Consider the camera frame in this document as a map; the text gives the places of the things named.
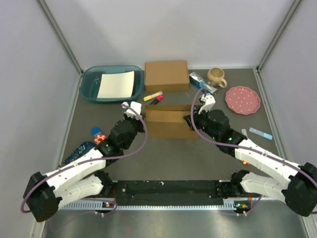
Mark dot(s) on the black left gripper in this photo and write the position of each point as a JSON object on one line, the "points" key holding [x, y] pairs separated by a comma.
{"points": [[139, 122]]}

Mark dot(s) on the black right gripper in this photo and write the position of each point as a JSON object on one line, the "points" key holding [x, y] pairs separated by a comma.
{"points": [[197, 116]]}

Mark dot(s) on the brown cardboard box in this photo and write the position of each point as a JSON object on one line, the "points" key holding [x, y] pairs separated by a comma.
{"points": [[167, 121], [166, 76]]}

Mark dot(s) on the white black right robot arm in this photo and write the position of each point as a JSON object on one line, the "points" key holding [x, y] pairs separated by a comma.
{"points": [[293, 184]]}

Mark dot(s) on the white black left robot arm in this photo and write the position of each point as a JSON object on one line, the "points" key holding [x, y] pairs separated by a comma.
{"points": [[83, 178]]}

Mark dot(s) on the closed brown cardboard box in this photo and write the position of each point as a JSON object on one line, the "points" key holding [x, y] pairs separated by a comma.
{"points": [[166, 76]]}

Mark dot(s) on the pink plush flower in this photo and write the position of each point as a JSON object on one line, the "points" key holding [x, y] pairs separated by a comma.
{"points": [[99, 138]]}

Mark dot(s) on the orange grey marker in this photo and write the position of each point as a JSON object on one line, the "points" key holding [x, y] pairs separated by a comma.
{"points": [[244, 132]]}

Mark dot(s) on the dark blue patterned pouch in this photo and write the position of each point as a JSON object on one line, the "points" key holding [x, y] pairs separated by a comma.
{"points": [[80, 151]]}

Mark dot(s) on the pink dotted plate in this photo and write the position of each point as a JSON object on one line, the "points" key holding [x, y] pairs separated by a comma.
{"points": [[242, 100]]}

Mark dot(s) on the light blue marker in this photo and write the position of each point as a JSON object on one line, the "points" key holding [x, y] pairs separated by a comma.
{"points": [[260, 133]]}

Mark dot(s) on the yellow highlighter pen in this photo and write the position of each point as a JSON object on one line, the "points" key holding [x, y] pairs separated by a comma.
{"points": [[152, 96]]}

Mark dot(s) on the orange plush flower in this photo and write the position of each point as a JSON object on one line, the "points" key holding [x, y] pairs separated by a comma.
{"points": [[245, 163]]}

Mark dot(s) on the blue toothbrush package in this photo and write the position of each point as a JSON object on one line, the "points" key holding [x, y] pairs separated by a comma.
{"points": [[199, 82]]}

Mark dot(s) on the white paper sheet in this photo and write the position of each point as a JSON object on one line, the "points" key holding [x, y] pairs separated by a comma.
{"points": [[117, 85]]}

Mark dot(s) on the beige ceramic mug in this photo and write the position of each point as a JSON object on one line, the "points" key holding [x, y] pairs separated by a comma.
{"points": [[216, 77]]}

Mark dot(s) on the black pink highlighter pen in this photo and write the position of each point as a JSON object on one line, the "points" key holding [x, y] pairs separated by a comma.
{"points": [[156, 100]]}

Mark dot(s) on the teal plastic bin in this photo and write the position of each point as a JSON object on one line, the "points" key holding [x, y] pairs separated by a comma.
{"points": [[92, 78]]}

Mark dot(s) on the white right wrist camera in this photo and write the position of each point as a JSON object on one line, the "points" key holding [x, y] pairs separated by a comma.
{"points": [[208, 101]]}

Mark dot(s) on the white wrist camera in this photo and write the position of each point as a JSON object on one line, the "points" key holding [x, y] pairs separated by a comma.
{"points": [[133, 110], [208, 101]]}

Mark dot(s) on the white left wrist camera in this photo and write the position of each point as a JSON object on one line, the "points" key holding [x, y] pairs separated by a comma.
{"points": [[133, 110]]}

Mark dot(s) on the grey slotted cable duct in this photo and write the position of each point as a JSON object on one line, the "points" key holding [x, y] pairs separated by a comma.
{"points": [[227, 205]]}

